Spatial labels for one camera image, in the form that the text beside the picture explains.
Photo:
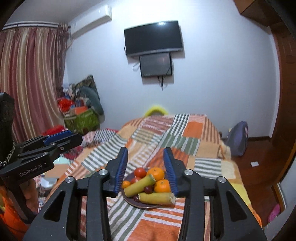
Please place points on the striped patchwork blanket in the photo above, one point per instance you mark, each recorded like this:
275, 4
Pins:
192, 139

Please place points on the mint green bowl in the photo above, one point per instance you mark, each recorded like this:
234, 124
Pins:
63, 161

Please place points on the brown wooden door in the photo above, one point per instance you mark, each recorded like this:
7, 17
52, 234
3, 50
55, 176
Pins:
284, 132

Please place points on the red box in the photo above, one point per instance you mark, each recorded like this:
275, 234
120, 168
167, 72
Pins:
54, 130

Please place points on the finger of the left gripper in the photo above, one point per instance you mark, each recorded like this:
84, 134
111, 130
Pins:
57, 145
42, 141

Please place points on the yellow corn cob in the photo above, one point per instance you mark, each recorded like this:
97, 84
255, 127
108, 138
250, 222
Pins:
139, 186
157, 198

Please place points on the oval red tomato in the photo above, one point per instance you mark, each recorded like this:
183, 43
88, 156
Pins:
134, 180

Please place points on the round red tomato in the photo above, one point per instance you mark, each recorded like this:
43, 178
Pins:
140, 172

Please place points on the white air conditioner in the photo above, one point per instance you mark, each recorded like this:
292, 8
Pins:
88, 21

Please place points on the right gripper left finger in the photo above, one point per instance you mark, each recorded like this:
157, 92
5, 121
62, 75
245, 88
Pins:
60, 217

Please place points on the striped red curtain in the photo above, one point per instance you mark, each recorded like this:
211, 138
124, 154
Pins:
32, 72

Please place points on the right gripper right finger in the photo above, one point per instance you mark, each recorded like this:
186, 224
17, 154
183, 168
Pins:
230, 217

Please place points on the purple backpack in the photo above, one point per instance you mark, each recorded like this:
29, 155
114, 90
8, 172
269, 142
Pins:
237, 139

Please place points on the wooden wardrobe cabinet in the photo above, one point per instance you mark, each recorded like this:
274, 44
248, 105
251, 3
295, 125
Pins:
258, 10

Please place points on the purple ceramic plate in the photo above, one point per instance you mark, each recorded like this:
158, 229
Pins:
137, 204

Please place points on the large orange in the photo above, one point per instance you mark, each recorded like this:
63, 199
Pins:
162, 186
157, 173

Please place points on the grey plush toy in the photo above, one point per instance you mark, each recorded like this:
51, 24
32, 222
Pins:
93, 97

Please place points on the small tangerine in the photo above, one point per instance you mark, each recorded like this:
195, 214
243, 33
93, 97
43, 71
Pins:
125, 184

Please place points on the wall mounted black television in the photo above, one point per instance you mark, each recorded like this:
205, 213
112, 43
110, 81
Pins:
153, 38

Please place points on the yellow chair back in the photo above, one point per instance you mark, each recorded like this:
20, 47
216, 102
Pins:
155, 110

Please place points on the green storage bag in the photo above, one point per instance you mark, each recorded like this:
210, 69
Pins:
83, 123

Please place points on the small black monitor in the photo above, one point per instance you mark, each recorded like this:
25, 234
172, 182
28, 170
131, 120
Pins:
154, 65

